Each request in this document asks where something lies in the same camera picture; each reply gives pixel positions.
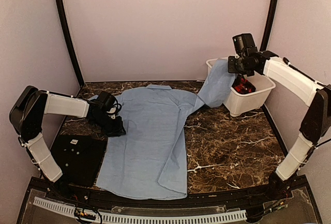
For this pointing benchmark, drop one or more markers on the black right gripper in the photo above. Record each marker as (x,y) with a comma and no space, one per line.
(231,68)

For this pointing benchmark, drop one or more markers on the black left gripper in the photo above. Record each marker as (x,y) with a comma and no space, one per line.
(117,129)

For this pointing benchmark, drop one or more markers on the light blue long sleeve shirt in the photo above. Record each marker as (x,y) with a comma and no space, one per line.
(150,160)

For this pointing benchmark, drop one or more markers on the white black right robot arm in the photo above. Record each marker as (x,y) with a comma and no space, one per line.
(312,93)

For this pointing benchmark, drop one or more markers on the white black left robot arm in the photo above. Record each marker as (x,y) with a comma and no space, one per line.
(26,116)

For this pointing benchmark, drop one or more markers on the red black plaid shirt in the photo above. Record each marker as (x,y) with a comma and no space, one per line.
(243,86)

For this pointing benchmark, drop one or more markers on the white plastic bin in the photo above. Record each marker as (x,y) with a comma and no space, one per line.
(253,94)

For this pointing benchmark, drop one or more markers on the folded black shirt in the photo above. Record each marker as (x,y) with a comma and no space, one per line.
(79,158)

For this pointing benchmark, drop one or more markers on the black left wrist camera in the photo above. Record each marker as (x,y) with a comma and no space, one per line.
(105,101)

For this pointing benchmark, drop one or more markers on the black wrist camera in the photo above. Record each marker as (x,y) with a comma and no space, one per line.
(244,43)
(105,101)

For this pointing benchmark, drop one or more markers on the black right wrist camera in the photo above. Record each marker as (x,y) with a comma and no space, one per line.
(244,43)

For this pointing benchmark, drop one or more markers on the black right corner post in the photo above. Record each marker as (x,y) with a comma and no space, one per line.
(269,24)

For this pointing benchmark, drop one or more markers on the black corner post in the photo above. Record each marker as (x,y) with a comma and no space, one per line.
(269,24)
(68,41)

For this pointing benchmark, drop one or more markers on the white slotted cable duct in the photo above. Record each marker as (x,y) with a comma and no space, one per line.
(141,215)

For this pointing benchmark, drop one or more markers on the black left corner post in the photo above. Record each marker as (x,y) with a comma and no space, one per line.
(68,41)

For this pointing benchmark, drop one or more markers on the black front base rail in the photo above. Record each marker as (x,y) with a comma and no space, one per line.
(293,205)

